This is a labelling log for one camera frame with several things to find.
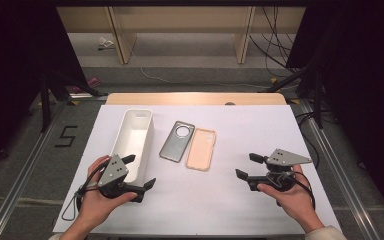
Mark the yellow tape piece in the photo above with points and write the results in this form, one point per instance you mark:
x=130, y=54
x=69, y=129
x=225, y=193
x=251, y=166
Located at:
x=273, y=80
x=294, y=101

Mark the light wooden furniture frame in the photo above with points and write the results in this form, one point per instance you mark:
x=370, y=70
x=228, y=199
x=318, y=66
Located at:
x=180, y=20

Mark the white table sheet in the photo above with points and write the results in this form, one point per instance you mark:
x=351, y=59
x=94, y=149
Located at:
x=213, y=200

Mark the pink flat object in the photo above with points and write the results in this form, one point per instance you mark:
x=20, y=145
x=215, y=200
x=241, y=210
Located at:
x=93, y=81

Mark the grey phone case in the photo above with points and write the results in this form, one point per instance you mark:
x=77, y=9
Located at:
x=175, y=143

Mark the aluminium floor rail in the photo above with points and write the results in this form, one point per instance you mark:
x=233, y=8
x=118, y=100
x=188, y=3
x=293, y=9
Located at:
x=343, y=180
x=20, y=186

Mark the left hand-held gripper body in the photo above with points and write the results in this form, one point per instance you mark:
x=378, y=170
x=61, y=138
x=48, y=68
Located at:
x=113, y=170

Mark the white plastic storage box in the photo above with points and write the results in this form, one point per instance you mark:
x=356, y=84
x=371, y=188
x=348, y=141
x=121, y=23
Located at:
x=135, y=136

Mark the black metal stand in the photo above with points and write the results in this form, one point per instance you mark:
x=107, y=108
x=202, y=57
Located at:
x=318, y=100
x=45, y=106

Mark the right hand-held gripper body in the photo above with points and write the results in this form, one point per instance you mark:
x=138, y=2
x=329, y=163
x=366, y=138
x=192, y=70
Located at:
x=286, y=157

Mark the dark curtain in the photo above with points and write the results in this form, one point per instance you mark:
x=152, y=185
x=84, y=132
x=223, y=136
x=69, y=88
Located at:
x=370, y=100
x=10, y=83

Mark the crumpled white scrap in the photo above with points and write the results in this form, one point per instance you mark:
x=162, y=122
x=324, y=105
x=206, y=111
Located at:
x=105, y=42

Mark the person's left hand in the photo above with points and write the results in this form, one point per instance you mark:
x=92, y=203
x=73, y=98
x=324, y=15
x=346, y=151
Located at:
x=95, y=206

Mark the beige phone case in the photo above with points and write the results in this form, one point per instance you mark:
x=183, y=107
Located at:
x=200, y=150

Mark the person's right hand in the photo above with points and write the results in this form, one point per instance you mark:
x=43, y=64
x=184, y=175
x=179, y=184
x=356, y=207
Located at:
x=296, y=200

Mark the light wooden table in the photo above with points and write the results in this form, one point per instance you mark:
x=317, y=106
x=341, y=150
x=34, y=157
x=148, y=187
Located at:
x=196, y=98

